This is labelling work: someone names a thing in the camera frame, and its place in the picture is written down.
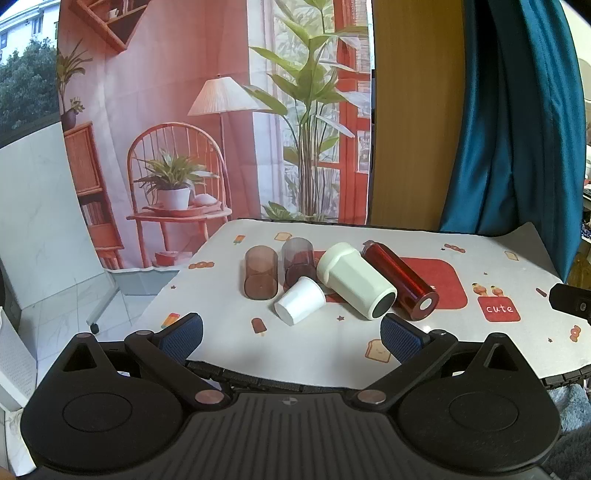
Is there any dark purple translucent cup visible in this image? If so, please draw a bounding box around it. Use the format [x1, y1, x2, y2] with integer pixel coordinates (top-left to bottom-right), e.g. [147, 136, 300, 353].
[281, 237, 317, 287]

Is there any wooden panel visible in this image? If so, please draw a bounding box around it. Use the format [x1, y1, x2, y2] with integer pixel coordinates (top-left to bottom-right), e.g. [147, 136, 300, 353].
[370, 0, 468, 232]

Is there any brown translucent plastic cup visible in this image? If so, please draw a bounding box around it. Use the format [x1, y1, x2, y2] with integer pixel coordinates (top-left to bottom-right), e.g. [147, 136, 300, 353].
[244, 246, 279, 300]

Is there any printed white tablecloth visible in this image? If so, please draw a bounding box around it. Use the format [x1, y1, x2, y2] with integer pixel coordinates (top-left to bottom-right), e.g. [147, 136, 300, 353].
[139, 218, 583, 385]

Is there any white stand leg with caster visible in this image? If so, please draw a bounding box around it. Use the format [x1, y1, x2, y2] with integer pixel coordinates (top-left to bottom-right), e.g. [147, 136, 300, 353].
[87, 272, 123, 335]

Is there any cream ribbed plastic cup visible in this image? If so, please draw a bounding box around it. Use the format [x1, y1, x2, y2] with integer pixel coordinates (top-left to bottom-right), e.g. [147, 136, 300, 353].
[316, 242, 398, 321]

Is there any white marble board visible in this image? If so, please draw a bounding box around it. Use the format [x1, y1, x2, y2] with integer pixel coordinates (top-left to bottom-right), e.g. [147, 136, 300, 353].
[0, 121, 122, 324]

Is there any window with trees outside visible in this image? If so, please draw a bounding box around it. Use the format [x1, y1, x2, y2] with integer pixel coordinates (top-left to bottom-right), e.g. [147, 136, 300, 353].
[0, 0, 63, 145]

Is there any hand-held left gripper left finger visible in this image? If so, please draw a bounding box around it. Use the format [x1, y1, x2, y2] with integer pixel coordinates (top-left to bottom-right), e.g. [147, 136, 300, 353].
[60, 313, 232, 409]

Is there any grey fluffy cloth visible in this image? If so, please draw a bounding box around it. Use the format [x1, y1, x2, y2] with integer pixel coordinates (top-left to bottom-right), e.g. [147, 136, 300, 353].
[545, 383, 591, 480]

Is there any white paper cup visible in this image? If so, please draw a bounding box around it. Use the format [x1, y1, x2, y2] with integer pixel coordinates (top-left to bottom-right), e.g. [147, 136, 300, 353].
[274, 276, 327, 327]

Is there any red metallic cup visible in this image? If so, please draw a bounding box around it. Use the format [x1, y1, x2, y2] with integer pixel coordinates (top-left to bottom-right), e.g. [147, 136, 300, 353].
[361, 240, 438, 320]

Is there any printed room backdrop cloth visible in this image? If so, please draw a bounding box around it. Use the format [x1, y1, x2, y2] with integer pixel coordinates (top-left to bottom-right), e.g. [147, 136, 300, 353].
[55, 0, 374, 273]

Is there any teal curtain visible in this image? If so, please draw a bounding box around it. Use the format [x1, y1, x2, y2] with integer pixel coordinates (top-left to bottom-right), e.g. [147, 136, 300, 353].
[438, 0, 588, 283]

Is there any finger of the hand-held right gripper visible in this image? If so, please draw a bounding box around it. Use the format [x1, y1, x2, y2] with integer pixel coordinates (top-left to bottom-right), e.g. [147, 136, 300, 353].
[549, 283, 591, 324]

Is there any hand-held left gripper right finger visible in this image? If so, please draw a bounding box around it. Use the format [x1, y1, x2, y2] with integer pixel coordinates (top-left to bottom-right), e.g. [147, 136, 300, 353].
[358, 314, 527, 409]

